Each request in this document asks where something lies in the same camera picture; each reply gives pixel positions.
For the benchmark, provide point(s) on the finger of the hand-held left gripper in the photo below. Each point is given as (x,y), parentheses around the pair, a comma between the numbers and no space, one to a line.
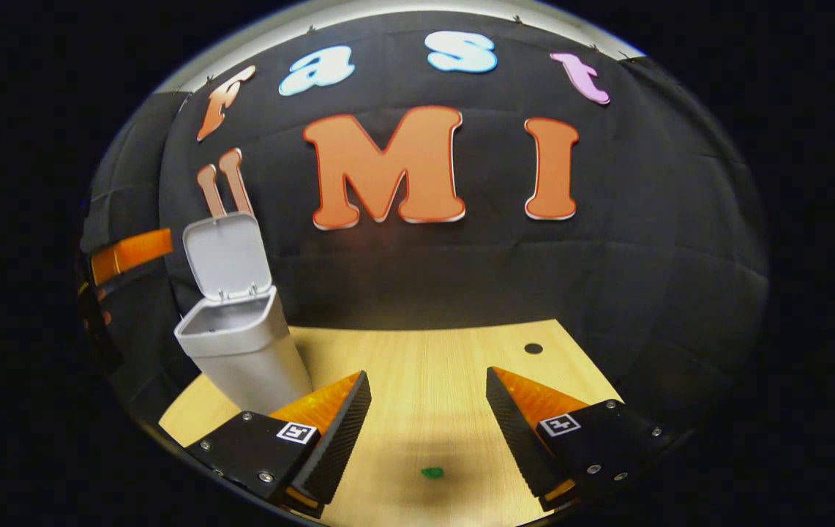
(132,250)

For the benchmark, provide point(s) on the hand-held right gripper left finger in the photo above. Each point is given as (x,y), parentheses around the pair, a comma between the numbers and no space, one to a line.
(337,439)

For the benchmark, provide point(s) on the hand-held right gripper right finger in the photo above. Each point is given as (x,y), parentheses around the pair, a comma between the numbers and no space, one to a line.
(516,432)

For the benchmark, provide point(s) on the green paper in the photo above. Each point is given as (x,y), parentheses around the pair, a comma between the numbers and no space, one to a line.
(432,473)

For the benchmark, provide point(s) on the white desktop garbage bin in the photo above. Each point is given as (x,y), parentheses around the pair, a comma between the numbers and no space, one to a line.
(241,351)

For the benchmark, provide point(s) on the wooden desktop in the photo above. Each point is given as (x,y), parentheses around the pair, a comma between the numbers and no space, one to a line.
(424,380)

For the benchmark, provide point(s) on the black backdrop cloth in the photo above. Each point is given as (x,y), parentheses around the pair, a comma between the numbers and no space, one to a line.
(461,271)

